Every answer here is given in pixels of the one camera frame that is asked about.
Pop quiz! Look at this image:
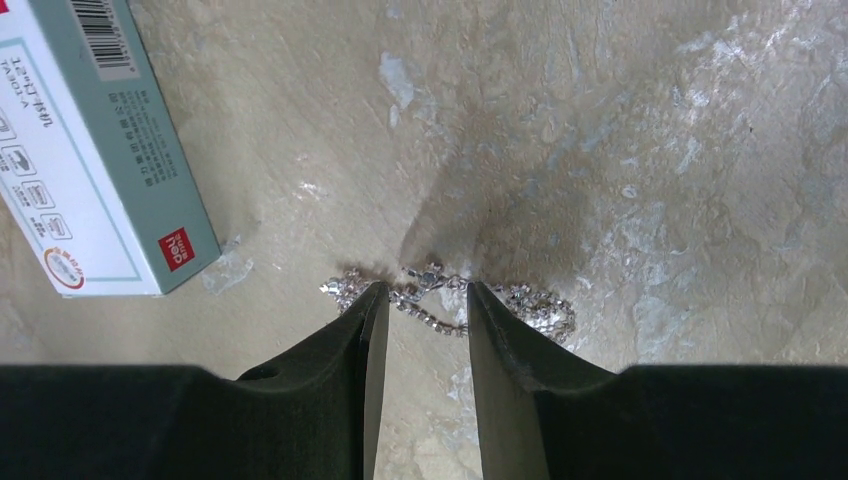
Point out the small white green box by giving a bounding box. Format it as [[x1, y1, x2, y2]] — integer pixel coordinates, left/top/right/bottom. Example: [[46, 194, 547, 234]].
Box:
[[1, 1, 220, 298]]

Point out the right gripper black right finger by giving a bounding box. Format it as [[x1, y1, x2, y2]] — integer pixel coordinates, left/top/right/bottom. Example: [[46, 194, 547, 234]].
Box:
[[467, 282, 847, 479]]

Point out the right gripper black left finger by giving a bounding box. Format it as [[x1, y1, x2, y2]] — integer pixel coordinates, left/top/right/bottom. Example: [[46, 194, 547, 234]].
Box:
[[1, 282, 389, 479]]

